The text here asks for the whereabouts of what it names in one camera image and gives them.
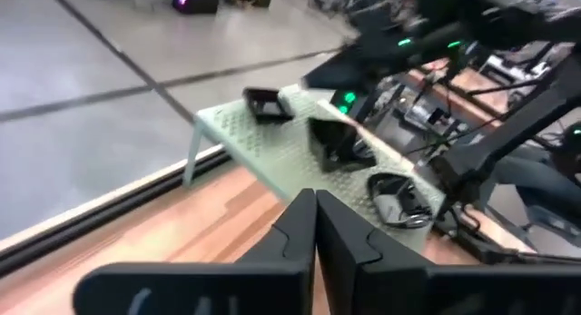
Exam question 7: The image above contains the black device with green lights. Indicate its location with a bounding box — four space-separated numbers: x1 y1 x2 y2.
329 88 378 125

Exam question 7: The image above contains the computer tower with purple lights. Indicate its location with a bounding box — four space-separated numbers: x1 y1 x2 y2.
171 0 223 15

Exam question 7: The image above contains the round black mini plate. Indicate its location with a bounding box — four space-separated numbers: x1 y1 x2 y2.
365 171 436 230

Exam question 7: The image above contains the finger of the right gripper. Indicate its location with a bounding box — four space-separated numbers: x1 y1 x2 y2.
303 60 378 92
302 41 371 84

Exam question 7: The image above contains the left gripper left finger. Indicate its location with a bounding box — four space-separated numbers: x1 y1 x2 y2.
74 189 318 315

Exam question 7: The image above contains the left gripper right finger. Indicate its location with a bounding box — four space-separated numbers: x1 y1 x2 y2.
316 190 581 315

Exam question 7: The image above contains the pale perforated metal shelf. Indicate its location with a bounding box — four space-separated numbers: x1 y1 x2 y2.
182 83 448 253

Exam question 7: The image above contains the person's leg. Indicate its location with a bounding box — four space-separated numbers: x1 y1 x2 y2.
492 144 581 219

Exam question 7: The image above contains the rectangular black mini plate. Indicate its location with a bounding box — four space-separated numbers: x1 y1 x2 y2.
241 86 295 125

